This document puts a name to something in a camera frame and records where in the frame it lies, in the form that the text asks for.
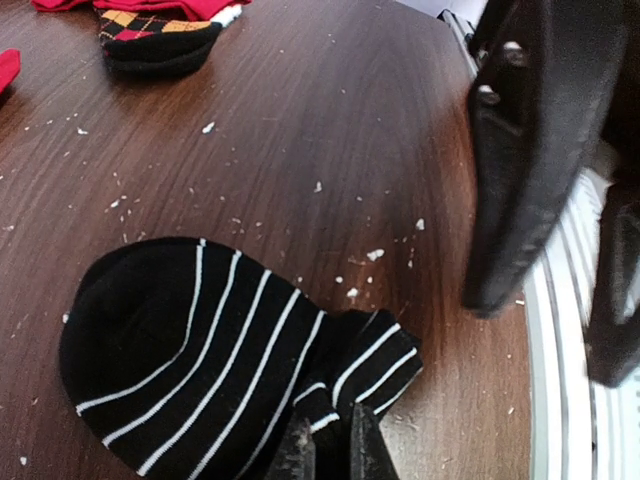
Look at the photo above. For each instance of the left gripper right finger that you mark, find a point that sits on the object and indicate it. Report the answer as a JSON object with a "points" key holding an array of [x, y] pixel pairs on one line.
{"points": [[369, 456]]}

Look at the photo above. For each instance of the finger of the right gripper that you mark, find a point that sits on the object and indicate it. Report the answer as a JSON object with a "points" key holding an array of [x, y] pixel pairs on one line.
{"points": [[612, 334], [537, 108]]}

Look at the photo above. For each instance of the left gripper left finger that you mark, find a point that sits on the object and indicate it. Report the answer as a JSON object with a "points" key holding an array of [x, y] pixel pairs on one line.
{"points": [[295, 458]]}

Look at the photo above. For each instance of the black white striped sock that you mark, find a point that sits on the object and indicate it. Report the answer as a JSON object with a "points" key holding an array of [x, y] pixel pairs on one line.
{"points": [[187, 359]]}

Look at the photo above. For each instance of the long red sock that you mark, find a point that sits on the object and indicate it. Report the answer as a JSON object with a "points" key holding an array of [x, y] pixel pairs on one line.
{"points": [[193, 10]]}

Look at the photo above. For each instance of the argyle patterned sock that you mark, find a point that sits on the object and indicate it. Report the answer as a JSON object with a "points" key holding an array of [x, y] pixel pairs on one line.
{"points": [[154, 45]]}

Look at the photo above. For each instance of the short red sock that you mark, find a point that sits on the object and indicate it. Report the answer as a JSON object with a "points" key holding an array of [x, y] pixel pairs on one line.
{"points": [[10, 66]]}

